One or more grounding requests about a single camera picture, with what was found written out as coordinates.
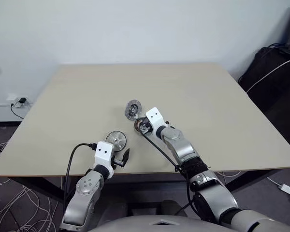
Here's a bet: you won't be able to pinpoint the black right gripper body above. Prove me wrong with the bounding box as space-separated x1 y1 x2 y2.
139 117 153 135

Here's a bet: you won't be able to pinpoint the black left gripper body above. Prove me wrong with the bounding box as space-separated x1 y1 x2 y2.
112 156 127 169

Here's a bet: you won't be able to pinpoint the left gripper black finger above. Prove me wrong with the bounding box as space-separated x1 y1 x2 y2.
122 148 131 167

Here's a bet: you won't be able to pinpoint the grey round motor lid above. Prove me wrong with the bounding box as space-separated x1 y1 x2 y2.
124 100 142 121

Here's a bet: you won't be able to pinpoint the silver spoked motor rotor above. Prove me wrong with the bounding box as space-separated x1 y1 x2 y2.
105 130 127 152

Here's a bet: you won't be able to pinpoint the grey robot torso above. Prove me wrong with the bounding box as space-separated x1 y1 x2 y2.
88 213 232 232

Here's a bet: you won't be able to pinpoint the dark rounded shape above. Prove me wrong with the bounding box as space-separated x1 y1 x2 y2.
160 200 188 216

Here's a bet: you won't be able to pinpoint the large black bag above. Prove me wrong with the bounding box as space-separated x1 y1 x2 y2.
238 47 290 145

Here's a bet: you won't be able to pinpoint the white floor power strip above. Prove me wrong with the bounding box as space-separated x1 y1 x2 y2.
280 183 290 201

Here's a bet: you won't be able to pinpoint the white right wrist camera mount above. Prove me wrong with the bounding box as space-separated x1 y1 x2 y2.
145 107 171 136

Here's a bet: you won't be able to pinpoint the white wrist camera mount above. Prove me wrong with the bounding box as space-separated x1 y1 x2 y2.
94 141 115 174
145 107 171 136

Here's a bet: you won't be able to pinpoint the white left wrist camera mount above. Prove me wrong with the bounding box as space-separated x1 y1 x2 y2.
94 141 115 174

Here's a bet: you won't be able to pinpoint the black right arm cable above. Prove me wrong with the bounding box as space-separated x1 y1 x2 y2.
140 131 196 217

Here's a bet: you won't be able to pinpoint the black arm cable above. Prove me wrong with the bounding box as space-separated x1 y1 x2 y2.
62 143 98 206
140 131 196 217

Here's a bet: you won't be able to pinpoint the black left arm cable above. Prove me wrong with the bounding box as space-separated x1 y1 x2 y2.
62 143 98 206

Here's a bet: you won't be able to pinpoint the black metal table frame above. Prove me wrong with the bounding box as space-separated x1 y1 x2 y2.
8 169 271 203

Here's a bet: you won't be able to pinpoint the tangled white floor cables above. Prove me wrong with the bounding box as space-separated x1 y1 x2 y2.
0 141 61 232

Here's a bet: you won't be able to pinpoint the thin black adapter cable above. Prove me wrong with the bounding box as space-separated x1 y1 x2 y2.
10 102 25 120

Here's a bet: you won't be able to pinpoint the white wall outlet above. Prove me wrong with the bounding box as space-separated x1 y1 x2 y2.
6 93 31 106

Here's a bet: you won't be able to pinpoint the white cable over bag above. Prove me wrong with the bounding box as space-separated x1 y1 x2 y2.
246 58 290 94

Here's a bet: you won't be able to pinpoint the white power strip cable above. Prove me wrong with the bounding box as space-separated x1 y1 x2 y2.
267 177 284 188

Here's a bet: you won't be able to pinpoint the black cables behind bag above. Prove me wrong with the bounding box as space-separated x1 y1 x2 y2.
258 43 290 55

